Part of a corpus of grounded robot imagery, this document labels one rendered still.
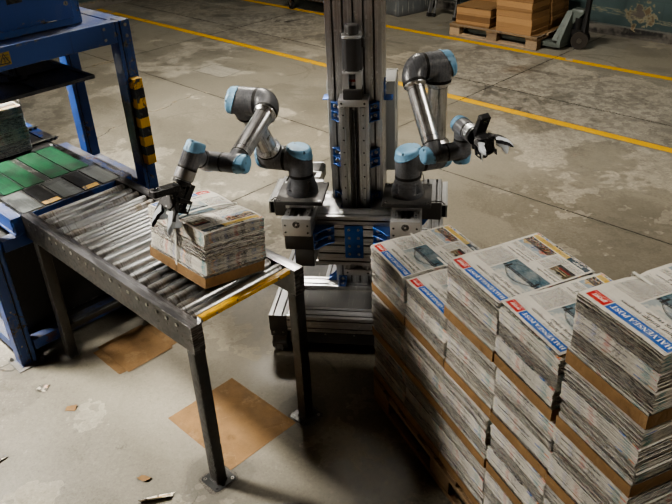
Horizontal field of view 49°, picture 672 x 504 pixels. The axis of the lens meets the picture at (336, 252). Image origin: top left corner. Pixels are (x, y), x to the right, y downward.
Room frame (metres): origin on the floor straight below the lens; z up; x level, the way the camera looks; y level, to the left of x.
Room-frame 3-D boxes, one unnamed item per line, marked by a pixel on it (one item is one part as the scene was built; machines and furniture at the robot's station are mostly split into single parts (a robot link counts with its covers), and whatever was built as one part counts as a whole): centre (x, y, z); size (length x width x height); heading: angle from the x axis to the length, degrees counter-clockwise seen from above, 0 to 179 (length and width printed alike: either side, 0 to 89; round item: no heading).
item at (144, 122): (3.54, 0.95, 1.05); 0.05 x 0.05 x 0.45; 44
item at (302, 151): (3.12, 0.15, 0.98); 0.13 x 0.12 x 0.14; 69
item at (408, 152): (3.04, -0.35, 0.98); 0.13 x 0.12 x 0.14; 107
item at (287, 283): (2.94, 0.62, 0.74); 1.34 x 0.05 x 0.12; 44
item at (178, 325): (2.59, 0.98, 0.74); 1.34 x 0.05 x 0.12; 44
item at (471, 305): (1.99, -0.59, 0.95); 0.38 x 0.29 x 0.23; 113
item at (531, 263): (1.98, -0.59, 1.06); 0.37 x 0.29 x 0.01; 113
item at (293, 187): (3.12, 0.14, 0.87); 0.15 x 0.15 x 0.10
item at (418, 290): (2.11, -0.54, 0.42); 1.17 x 0.39 x 0.83; 23
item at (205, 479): (2.13, 0.53, 0.01); 0.14 x 0.13 x 0.01; 134
